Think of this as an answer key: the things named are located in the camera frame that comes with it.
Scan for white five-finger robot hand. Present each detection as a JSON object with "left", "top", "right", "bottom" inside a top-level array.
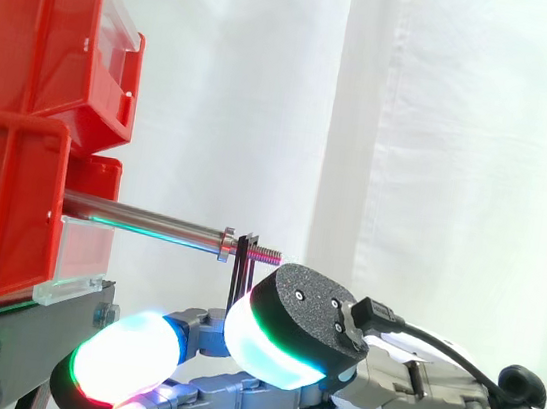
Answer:
[{"left": 46, "top": 233, "right": 525, "bottom": 409}]

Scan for metal rod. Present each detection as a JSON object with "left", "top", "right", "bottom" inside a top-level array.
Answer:
[{"left": 57, "top": 189, "right": 287, "bottom": 271}]

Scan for red bin with metal rod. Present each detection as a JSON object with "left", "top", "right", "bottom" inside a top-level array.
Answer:
[{"left": 0, "top": 111, "right": 129, "bottom": 325}]

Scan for black stand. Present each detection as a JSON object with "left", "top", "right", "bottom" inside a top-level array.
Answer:
[{"left": 0, "top": 264, "right": 124, "bottom": 409}]

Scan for red bin with clear plate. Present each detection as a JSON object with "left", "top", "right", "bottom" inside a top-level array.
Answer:
[{"left": 0, "top": 0, "right": 153, "bottom": 156}]

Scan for thin black cable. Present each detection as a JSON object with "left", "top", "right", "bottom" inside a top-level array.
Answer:
[{"left": 341, "top": 294, "right": 517, "bottom": 403}]

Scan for black coiled cable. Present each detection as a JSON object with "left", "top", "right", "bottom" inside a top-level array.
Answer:
[{"left": 494, "top": 361, "right": 547, "bottom": 409}]

